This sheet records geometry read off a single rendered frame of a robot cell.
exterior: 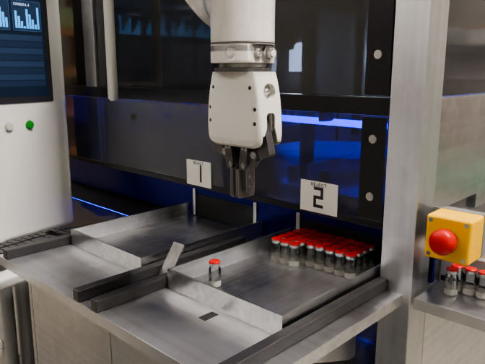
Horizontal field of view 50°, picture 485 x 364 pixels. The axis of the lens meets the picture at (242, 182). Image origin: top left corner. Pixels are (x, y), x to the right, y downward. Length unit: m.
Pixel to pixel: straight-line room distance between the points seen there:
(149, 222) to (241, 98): 0.69
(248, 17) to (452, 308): 0.56
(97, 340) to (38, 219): 0.47
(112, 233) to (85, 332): 0.68
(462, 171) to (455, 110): 0.13
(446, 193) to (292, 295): 0.33
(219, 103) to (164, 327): 0.34
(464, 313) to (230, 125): 0.48
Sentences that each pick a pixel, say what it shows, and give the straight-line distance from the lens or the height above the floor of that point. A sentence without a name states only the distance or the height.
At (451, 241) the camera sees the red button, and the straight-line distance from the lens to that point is 0.85.
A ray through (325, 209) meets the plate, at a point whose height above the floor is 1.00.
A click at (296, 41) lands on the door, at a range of 1.02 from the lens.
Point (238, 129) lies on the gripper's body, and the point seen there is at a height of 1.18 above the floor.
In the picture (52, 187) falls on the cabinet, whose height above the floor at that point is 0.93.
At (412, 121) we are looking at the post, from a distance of 0.88.
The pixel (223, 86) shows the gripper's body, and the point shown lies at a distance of 0.70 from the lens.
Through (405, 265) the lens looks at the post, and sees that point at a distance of 0.94.
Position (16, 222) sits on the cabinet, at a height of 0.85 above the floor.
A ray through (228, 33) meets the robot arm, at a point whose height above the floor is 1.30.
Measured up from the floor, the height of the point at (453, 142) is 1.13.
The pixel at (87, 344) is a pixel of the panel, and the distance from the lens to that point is 1.90.
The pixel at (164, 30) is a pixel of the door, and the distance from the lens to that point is 1.31.
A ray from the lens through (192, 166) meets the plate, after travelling 1.24.
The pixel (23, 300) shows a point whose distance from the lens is 1.76.
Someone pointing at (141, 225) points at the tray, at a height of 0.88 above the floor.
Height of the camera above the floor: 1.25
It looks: 12 degrees down
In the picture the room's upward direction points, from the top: straight up
